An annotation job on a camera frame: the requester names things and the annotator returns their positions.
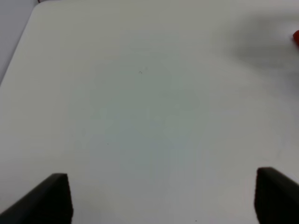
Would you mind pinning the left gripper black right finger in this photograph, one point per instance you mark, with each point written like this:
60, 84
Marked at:
276, 197

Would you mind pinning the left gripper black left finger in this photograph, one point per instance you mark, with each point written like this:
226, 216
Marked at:
48, 203

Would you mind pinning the red and white whiteboard marker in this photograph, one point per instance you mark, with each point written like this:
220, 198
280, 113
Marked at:
295, 37

